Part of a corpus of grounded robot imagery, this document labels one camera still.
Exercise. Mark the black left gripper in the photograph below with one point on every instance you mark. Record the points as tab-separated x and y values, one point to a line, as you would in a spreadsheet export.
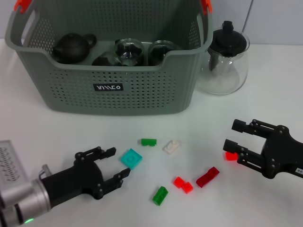
75	179

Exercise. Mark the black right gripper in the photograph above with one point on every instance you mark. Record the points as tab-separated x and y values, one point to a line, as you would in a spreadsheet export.
281	153

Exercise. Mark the bright red toy brick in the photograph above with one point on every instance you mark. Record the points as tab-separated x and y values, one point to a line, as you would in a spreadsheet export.
231	156

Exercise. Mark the teal square toy plate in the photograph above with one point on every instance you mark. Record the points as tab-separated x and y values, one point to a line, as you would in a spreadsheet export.
131	159

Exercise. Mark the green notched toy brick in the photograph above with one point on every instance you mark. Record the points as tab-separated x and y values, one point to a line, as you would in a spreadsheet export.
148	142

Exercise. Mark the green rectangular toy brick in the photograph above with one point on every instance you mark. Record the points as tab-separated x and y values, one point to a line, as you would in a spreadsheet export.
160	195

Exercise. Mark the glass teacup with black sleeve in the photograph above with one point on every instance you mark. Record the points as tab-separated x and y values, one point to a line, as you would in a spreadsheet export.
129	52
104	60
161	53

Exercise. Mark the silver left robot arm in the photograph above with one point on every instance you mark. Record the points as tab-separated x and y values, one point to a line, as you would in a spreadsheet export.
26	198

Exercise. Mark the grey perforated storage basket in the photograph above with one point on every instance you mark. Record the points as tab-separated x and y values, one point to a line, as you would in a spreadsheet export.
118	101

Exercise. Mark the dark red long toy brick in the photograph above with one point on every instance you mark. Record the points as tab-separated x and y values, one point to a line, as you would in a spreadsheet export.
206	178

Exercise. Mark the white two-stud toy plate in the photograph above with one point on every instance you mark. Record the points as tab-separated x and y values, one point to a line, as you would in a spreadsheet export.
171	147

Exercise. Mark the glass carafe with black lid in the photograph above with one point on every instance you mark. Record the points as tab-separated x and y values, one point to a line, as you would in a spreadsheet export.
227	40

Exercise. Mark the dark clay teapot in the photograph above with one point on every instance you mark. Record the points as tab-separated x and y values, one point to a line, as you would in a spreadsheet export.
71	48

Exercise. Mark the left robot arm with camera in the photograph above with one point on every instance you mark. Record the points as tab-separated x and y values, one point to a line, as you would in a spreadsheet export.
10	163

